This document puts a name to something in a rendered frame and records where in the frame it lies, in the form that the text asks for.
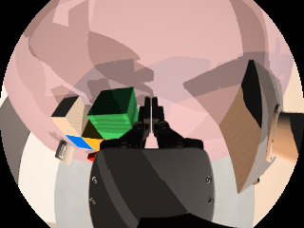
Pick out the brown mug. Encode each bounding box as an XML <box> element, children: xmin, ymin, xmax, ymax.
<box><xmin>55</xmin><ymin>140</ymin><xmax>75</xmax><ymax>165</ymax></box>

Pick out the yellow cube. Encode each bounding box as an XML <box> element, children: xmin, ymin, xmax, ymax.
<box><xmin>82</xmin><ymin>120</ymin><xmax>109</xmax><ymax>150</ymax></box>

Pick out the red rectangular block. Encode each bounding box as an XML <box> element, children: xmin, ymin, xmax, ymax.
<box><xmin>87</xmin><ymin>151</ymin><xmax>98</xmax><ymax>161</ymax></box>

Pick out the green cube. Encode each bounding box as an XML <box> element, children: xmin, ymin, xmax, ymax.
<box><xmin>87</xmin><ymin>86</ymin><xmax>139</xmax><ymax>139</ymax></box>

